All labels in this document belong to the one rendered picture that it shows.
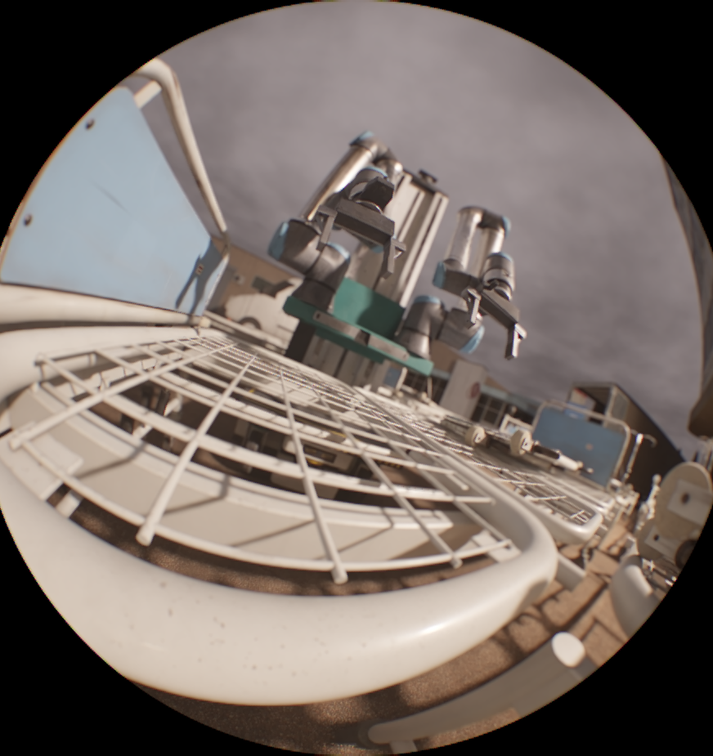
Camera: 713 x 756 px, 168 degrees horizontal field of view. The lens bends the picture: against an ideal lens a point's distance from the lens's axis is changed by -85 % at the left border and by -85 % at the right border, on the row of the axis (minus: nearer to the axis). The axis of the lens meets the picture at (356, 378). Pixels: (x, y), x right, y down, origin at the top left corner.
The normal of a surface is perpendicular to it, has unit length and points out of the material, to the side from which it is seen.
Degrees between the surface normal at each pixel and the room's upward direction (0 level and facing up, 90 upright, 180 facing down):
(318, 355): 90
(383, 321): 90
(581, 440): 91
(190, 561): 0
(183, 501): 90
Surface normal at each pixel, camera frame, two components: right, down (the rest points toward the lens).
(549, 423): -0.86, -0.35
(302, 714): 0.40, -0.92
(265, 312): 0.43, 0.20
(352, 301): 0.21, 0.13
